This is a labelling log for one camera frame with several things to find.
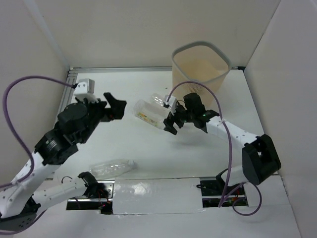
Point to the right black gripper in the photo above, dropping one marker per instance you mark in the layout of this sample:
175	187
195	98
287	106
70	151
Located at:
169	122

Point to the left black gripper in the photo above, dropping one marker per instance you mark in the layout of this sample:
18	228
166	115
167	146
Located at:
104	112

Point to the square bottle orange label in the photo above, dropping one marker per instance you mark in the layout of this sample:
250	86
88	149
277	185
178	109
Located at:
152	114

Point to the clear bottle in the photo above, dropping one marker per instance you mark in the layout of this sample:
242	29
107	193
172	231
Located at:
157	99
112	168

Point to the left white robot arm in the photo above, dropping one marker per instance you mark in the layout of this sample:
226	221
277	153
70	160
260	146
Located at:
22	204

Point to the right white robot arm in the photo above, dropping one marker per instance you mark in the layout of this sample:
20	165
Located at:
258	153

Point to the beige plastic waste bin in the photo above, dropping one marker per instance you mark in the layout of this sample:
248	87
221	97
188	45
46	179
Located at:
197	67

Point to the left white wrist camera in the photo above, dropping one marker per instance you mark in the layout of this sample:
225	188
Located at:
85	90

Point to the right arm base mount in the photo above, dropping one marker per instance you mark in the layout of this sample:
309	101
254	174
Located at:
211	195

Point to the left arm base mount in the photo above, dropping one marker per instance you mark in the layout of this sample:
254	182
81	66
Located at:
100	202

